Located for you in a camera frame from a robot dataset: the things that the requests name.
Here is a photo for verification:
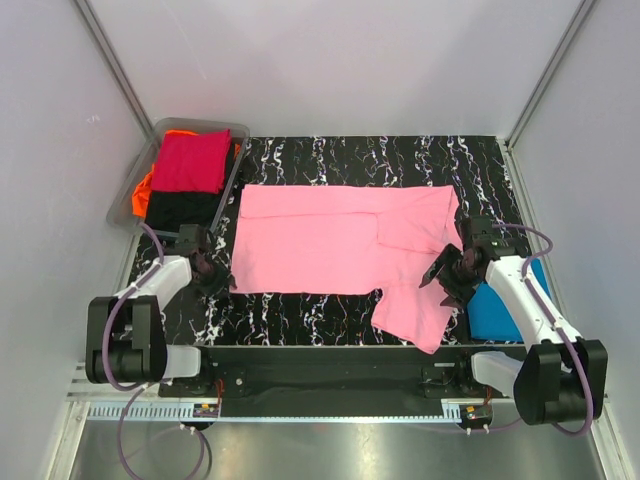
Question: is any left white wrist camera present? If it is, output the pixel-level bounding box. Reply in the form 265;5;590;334
174;224;211;252

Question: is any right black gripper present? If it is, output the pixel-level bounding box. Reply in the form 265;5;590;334
421;243;481;310

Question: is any orange t shirt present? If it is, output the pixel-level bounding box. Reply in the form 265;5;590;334
130;128;243;219

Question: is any black marbled table mat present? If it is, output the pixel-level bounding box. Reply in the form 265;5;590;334
163;136;522;346

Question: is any blue folded t shirt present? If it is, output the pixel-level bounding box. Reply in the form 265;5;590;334
467;255;575;348

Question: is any pink t shirt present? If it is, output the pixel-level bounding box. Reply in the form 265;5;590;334
231;185;461;354

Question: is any black t shirt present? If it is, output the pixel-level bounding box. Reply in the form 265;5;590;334
144;143;241;233

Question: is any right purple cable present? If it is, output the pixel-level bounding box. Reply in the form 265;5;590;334
469;222;599;437

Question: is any white slotted cable duct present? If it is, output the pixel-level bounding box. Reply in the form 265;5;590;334
88;401;462;425

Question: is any magenta folded t shirt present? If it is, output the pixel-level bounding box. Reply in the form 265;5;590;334
151;129;232;194

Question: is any clear plastic bin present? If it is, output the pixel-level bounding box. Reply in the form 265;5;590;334
106;117;250;234

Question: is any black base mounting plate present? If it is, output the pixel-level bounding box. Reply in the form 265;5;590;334
160;346;501;413

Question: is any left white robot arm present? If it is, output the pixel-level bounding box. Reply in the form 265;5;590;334
85;223;235;396

